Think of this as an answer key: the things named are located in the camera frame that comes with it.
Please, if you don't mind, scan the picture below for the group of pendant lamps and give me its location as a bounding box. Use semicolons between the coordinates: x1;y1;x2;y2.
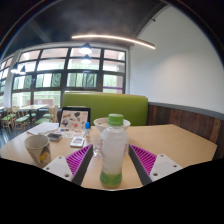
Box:
10;42;94;76

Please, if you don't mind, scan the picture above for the green upholstered bench backrest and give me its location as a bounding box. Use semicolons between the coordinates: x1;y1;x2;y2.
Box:
61;92;150;127

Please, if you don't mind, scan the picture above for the sticker-covered laptop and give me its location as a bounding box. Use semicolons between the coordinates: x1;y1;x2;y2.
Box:
58;106;92;132

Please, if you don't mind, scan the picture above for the white bowl of food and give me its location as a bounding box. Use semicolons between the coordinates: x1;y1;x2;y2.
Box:
93;116;132;135

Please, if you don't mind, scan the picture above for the group of green-seated wooden chairs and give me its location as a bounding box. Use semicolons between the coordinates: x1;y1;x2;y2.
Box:
0;105;60;132

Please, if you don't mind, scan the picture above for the small white handheld device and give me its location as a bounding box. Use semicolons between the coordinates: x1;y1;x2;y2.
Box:
69;136;86;149

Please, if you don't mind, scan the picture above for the small clear glass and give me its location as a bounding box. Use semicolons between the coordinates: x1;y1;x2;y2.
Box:
91;134;103;159

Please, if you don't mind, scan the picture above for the long curved ceiling light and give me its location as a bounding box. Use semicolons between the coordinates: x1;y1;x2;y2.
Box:
71;33;157;51

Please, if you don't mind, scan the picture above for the small blue-capped bottle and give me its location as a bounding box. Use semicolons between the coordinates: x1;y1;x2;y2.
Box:
84;121;91;137

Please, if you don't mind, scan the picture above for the large black-framed window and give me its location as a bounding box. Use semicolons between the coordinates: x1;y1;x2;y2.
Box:
0;46;128;108

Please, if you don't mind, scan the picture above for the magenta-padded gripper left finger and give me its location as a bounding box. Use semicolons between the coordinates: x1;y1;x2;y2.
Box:
42;143;95;186

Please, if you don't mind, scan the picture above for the light wooden dining table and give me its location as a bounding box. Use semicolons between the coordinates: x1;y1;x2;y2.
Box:
17;103;50;127

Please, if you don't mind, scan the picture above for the colourful sticker sheet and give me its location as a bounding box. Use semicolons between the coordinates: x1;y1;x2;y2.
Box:
54;128;86;139

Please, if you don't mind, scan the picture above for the clear green-capped drink bottle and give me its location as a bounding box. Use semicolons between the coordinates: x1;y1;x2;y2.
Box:
99;113;130;189

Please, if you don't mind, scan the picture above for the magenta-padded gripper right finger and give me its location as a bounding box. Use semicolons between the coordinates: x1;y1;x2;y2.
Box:
128;143;184;186

